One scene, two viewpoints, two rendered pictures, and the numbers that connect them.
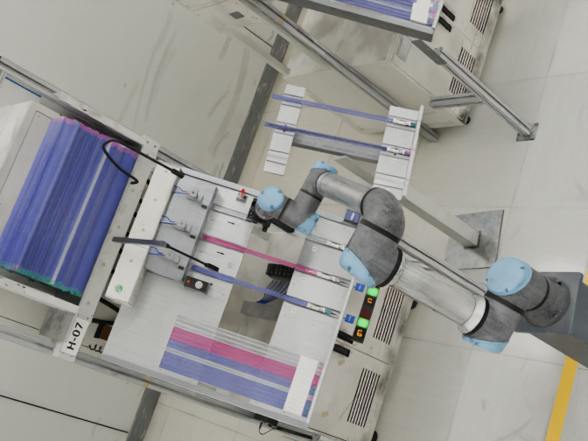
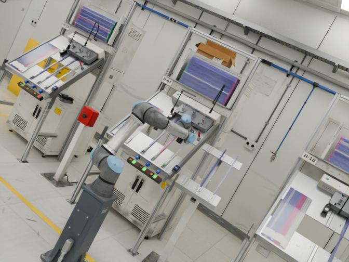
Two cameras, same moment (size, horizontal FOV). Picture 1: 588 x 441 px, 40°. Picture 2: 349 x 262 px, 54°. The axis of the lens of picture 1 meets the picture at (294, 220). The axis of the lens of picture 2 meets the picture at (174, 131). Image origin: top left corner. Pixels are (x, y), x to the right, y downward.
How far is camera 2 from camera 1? 2.02 m
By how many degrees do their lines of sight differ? 46
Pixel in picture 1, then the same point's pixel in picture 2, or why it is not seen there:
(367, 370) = (123, 198)
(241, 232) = not seen: hidden behind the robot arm
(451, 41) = not seen: outside the picture
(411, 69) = (251, 254)
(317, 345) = (133, 144)
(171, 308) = (166, 110)
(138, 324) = (165, 101)
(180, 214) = (198, 117)
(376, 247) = (143, 107)
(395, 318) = (139, 219)
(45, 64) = (294, 151)
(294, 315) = (147, 141)
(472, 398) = not seen: hidden behind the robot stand
